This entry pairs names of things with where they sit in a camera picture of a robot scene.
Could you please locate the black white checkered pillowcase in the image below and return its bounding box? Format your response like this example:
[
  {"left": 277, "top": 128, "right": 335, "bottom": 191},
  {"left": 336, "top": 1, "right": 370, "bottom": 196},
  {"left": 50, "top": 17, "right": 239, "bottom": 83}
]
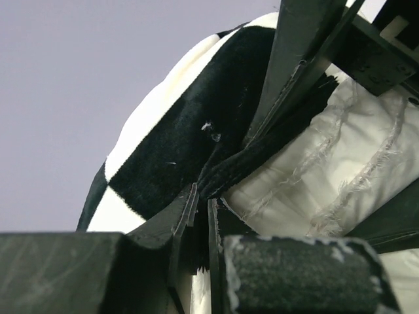
[{"left": 77, "top": 12, "right": 341, "bottom": 272}]

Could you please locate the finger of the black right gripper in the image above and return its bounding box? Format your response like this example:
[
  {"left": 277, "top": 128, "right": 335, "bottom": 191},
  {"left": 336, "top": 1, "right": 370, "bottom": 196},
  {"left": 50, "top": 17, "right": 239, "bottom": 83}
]
[{"left": 346, "top": 180, "right": 419, "bottom": 254}]

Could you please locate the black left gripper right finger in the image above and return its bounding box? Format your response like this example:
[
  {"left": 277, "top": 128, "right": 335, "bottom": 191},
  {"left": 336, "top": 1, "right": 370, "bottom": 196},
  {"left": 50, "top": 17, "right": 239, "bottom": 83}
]
[{"left": 208, "top": 199, "right": 401, "bottom": 313}]

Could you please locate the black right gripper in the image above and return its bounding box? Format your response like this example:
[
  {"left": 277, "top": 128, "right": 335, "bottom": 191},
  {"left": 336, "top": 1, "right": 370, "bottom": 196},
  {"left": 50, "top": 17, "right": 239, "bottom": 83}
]
[{"left": 243, "top": 0, "right": 418, "bottom": 147}]

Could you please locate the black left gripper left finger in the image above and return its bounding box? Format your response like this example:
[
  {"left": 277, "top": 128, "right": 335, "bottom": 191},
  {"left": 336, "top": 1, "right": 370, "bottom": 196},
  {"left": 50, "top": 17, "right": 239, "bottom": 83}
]
[{"left": 1, "top": 184, "right": 199, "bottom": 313}]

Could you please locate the white pillow insert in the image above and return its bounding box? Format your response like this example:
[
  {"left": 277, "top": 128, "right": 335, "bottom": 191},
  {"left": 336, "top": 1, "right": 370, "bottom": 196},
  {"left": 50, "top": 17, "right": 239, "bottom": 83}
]
[{"left": 183, "top": 61, "right": 419, "bottom": 314}]

